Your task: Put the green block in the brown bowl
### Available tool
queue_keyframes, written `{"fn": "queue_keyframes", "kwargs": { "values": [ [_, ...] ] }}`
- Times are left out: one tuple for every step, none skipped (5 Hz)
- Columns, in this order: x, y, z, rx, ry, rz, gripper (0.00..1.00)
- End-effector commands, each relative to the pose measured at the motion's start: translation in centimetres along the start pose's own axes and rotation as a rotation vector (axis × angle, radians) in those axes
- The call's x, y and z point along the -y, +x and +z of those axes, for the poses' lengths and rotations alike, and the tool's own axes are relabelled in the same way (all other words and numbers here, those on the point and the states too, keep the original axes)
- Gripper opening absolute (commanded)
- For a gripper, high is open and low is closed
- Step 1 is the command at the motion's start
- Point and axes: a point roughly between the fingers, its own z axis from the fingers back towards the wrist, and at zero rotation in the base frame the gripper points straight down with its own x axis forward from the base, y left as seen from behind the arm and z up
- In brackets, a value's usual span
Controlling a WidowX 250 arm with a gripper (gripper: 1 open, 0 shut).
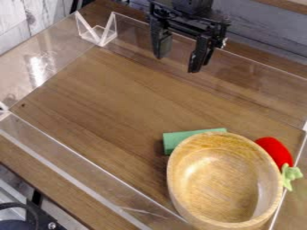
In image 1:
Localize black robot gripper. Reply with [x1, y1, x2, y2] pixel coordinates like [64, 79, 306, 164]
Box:
[148, 0, 231, 73]

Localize green foam block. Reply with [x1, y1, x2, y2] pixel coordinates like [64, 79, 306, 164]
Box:
[163, 128, 227, 155]

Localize brown wooden bowl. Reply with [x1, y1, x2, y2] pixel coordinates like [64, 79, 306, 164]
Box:
[167, 131, 283, 230]

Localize red plush strawberry toy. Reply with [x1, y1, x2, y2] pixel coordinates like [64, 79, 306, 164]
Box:
[255, 137, 303, 191]

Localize clear acrylic front barrier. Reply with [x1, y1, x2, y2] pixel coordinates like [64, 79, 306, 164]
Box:
[0, 112, 190, 230]

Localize black equipment base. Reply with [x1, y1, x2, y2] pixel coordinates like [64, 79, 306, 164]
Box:
[0, 202, 67, 230]

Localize clear acrylic corner bracket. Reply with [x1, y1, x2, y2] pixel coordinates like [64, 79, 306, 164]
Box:
[75, 12, 118, 47]

